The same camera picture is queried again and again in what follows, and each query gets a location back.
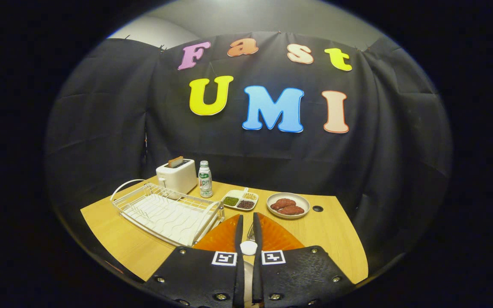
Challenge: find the white toaster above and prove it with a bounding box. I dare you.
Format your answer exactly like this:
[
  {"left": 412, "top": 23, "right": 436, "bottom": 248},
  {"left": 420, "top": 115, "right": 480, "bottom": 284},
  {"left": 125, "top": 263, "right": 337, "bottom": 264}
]
[{"left": 156, "top": 158, "right": 198, "bottom": 195}]

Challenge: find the black backdrop cloth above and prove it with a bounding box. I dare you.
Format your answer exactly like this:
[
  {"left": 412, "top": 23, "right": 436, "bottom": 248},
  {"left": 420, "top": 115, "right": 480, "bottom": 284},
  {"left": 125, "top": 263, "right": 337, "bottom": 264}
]
[{"left": 45, "top": 31, "right": 453, "bottom": 283}]

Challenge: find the beige round plate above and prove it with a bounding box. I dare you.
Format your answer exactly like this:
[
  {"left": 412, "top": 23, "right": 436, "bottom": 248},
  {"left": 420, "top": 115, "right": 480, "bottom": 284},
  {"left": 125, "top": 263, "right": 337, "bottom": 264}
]
[{"left": 244, "top": 261, "right": 254, "bottom": 308}]

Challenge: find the red meat piece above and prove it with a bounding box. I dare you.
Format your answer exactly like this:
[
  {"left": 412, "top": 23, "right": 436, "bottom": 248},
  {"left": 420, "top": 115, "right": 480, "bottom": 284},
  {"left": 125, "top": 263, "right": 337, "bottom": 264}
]
[
  {"left": 277, "top": 205, "right": 305, "bottom": 216},
  {"left": 271, "top": 198, "right": 297, "bottom": 210}
]

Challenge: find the clear bottle green label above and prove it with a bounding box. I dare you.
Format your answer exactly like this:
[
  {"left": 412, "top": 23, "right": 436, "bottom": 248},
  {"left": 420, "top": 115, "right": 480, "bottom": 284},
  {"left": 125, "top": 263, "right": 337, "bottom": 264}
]
[{"left": 198, "top": 160, "right": 213, "bottom": 198}]

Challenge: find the white wire dish rack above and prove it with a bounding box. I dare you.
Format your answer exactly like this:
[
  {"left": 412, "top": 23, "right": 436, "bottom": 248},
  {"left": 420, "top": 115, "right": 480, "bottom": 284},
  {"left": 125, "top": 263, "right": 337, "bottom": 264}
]
[{"left": 110, "top": 179, "right": 226, "bottom": 247}]

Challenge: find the beige shallow bowl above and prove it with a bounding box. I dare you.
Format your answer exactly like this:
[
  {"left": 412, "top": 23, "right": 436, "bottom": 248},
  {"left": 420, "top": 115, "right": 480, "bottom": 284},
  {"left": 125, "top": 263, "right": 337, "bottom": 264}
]
[{"left": 267, "top": 192, "right": 311, "bottom": 219}]

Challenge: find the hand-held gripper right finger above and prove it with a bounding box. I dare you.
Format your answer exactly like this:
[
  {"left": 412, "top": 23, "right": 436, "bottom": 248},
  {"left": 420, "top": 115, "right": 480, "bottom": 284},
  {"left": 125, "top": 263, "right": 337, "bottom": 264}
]
[{"left": 252, "top": 212, "right": 355, "bottom": 308}]

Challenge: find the white divided bean tray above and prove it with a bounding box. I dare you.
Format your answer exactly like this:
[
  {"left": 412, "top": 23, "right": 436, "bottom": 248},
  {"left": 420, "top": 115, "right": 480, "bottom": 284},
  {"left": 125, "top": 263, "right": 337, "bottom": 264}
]
[{"left": 222, "top": 187, "right": 259, "bottom": 211}]

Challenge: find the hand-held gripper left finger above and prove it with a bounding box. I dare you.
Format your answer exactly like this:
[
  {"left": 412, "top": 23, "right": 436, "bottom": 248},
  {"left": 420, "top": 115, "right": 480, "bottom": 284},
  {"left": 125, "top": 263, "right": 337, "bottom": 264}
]
[{"left": 144, "top": 214, "right": 245, "bottom": 308}]

